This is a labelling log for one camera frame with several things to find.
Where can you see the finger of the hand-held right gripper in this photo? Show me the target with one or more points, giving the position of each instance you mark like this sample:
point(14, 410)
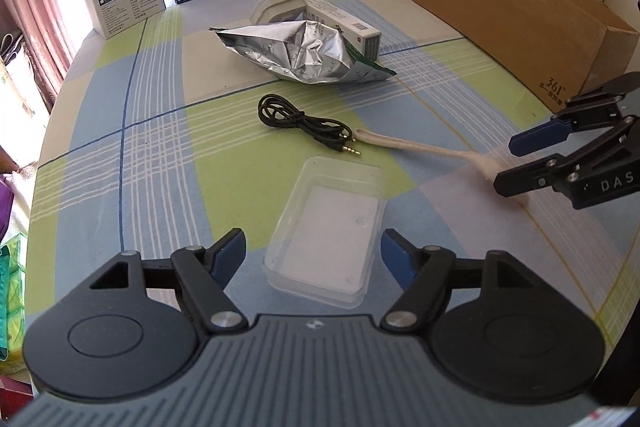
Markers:
point(525, 179)
point(537, 138)

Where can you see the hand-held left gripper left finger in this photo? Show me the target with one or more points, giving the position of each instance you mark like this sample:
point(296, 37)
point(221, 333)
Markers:
point(227, 257)

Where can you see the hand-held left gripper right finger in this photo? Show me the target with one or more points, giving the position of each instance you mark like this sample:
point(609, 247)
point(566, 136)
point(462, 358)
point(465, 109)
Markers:
point(397, 262)

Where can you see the clear plastic tray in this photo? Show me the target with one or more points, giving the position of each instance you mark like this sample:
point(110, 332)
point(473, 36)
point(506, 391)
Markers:
point(330, 227)

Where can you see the brown cardboard box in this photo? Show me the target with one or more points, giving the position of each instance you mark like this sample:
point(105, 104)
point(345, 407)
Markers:
point(500, 22)

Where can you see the silver foil bag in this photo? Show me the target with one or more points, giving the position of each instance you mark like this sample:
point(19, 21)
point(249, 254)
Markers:
point(290, 52)

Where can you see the white and green slim box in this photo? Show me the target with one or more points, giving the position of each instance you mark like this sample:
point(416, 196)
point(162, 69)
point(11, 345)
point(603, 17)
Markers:
point(350, 24)

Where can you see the white plastic container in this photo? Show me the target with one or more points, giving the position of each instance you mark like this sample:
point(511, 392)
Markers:
point(272, 9)

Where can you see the checked cloth desktop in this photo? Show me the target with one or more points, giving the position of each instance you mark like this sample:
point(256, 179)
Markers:
point(150, 157)

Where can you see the green tissue pack bundle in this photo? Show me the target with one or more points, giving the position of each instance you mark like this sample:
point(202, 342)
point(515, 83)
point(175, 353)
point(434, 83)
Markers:
point(10, 297)

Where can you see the pink curtain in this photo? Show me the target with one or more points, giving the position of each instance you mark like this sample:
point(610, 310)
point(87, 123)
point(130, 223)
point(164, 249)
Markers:
point(30, 7)

